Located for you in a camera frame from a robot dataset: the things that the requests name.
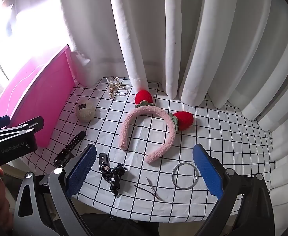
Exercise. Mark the black bow hair clip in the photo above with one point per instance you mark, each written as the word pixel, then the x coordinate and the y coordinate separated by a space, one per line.
pixel 113 174

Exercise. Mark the metal tweezers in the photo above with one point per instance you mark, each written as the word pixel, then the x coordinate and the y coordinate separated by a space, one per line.
pixel 144 189

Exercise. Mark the pink storage box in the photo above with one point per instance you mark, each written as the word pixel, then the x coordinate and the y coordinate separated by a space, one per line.
pixel 36 91

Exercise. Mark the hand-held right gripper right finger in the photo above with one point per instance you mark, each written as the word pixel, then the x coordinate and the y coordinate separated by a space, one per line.
pixel 207 172

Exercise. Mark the white satin pouch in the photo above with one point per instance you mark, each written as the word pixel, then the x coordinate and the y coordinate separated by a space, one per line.
pixel 158 29

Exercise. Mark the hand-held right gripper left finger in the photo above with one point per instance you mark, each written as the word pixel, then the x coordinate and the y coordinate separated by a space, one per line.
pixel 81 168

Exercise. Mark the pearl hair claw clip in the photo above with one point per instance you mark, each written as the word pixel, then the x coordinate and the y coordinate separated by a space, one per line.
pixel 113 88

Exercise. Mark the silver bangle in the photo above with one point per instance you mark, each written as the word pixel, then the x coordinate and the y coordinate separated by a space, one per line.
pixel 173 177

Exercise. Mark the pink fuzzy strawberry headband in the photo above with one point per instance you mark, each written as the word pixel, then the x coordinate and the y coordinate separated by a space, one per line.
pixel 134 115

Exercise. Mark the beige twine ball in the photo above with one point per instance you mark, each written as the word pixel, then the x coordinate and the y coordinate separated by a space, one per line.
pixel 85 110

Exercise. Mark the black checked white tablecloth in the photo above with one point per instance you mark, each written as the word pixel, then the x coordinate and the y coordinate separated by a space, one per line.
pixel 220 132

